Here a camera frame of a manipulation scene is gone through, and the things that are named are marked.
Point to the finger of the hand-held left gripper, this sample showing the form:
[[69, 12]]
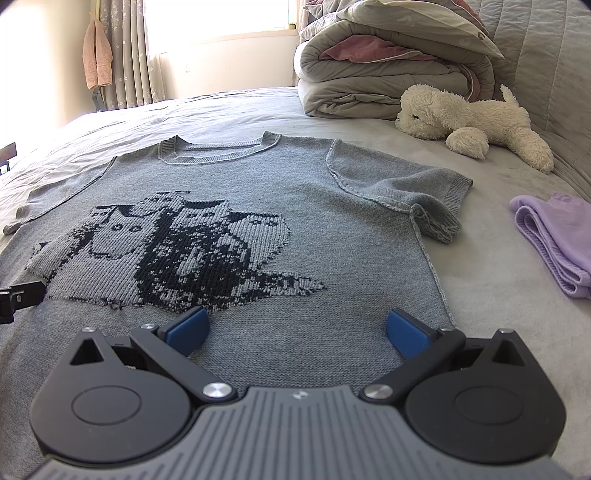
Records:
[[23, 297]]

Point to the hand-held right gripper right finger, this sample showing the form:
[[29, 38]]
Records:
[[406, 332]]

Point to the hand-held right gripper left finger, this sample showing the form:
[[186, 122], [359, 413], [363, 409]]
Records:
[[187, 330]]

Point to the grey knitted cat-print sweater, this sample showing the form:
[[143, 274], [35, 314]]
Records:
[[295, 198]]

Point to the folded purple cloth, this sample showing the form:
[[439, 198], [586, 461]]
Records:
[[558, 240]]

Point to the white plush dog toy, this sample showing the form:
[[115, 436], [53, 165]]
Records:
[[480, 117]]

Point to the hanging pink garment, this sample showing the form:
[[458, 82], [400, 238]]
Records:
[[97, 55]]

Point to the folded grey pink quilt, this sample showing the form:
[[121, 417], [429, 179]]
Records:
[[369, 78]]

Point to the grey star-print curtain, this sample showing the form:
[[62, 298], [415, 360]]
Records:
[[129, 60]]

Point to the grey quilted headboard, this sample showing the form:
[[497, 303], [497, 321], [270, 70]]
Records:
[[545, 69]]

